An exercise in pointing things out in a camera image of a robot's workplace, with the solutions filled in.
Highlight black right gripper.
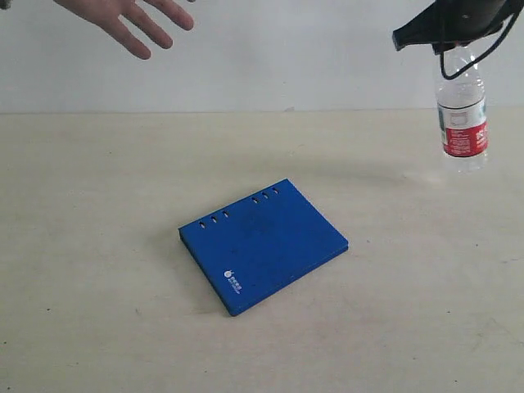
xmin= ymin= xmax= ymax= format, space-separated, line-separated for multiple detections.
xmin=392 ymin=0 xmax=518 ymax=54

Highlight clear water bottle red cap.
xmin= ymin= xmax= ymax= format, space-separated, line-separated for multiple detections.
xmin=433 ymin=46 xmax=489 ymax=173

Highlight blue ring binder notebook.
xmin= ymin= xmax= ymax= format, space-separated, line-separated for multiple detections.
xmin=178 ymin=178 xmax=349 ymax=316

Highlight person's open hand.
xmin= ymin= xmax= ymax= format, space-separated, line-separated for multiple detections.
xmin=56 ymin=0 xmax=173 ymax=61

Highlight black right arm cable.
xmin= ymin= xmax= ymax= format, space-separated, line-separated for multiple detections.
xmin=439 ymin=0 xmax=524 ymax=81

